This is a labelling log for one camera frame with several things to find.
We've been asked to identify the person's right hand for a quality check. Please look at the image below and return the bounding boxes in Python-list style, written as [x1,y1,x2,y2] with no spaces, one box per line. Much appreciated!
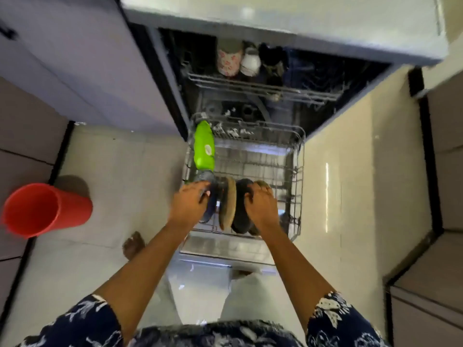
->
[244,183,280,233]

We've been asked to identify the person's left hand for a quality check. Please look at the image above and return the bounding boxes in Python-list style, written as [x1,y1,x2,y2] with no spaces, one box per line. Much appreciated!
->
[168,181,211,228]

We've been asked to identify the dark blue plate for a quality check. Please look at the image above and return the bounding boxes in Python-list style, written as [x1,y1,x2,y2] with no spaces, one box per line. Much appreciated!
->
[197,171,219,224]

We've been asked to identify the person's left forearm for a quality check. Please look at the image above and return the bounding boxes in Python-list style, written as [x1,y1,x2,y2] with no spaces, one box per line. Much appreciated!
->
[93,221,192,344]

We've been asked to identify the person's right forearm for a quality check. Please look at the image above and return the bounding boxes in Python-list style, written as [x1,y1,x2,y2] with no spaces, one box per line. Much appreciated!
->
[258,226,338,331]

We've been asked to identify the black plate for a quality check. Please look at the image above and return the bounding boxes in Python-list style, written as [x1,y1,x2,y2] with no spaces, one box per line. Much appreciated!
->
[231,178,254,235]

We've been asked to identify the tan plate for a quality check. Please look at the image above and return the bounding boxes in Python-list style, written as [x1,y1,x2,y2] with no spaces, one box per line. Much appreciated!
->
[218,176,238,231]

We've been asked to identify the green plastic cutting board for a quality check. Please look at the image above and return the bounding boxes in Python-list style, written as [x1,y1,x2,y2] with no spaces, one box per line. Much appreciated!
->
[193,120,216,171]

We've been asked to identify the steel dishwasher door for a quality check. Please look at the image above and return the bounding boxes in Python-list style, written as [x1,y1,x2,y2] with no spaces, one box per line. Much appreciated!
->
[178,229,280,276]

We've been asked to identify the person's left foot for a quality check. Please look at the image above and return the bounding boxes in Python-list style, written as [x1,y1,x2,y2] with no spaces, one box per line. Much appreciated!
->
[122,231,146,261]

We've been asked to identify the light grey trousers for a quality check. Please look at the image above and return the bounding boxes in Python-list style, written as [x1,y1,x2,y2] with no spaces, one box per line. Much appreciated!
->
[148,269,287,327]

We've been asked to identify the built-in dishwasher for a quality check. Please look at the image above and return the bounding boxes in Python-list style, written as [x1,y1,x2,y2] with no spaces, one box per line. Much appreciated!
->
[127,22,400,277]

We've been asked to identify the navy floral shirt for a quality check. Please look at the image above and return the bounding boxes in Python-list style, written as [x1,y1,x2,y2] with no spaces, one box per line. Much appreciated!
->
[16,292,393,347]

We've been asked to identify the floral print mug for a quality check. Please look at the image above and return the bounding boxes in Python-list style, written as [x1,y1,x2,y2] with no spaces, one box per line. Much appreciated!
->
[217,39,244,77]

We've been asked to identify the white cup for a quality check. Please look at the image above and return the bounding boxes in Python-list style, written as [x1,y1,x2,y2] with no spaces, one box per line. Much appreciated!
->
[240,47,262,77]

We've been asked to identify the dark cup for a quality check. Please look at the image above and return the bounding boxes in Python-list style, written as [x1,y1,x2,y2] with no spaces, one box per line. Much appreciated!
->
[258,43,287,78]

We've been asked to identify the red plastic tumbler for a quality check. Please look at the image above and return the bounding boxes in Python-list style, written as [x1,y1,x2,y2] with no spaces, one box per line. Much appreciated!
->
[1,183,94,238]

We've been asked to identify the grey cabinet door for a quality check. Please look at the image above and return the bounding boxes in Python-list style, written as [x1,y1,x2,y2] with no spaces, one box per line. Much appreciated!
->
[0,0,178,135]

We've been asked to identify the beige cabinet unit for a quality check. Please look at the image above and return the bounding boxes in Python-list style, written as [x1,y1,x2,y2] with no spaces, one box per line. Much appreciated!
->
[383,67,463,347]

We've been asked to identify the lower wire dishwasher rack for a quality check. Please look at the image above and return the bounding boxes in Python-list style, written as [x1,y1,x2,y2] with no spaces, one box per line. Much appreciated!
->
[182,112,306,243]

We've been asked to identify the wire dishwasher rack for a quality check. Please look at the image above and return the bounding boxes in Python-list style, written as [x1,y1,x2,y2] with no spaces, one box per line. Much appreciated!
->
[182,61,343,107]
[182,112,306,243]

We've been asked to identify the upper wire dishwasher rack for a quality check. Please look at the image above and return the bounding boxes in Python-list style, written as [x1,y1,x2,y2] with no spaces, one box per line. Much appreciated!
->
[182,61,343,107]

